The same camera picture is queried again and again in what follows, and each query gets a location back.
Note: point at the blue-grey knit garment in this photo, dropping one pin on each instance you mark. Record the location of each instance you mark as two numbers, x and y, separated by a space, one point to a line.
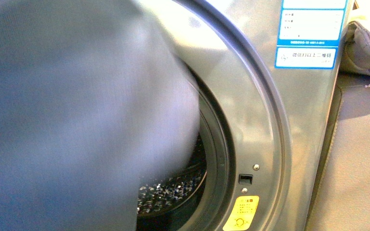
91 99

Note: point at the grey front-load washing machine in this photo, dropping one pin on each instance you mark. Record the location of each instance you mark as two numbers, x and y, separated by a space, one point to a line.
261 128

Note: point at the orange warning sticker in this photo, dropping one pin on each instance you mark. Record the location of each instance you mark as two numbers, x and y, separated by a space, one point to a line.
242 214

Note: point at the blue white energy label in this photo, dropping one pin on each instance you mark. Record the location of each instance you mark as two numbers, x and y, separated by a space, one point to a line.
309 33

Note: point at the grey-brown fabric floor mat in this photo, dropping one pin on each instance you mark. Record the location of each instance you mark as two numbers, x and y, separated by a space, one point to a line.
341 197

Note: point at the beige grey crumpled cloth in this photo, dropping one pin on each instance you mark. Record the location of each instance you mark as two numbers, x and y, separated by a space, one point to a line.
356 53

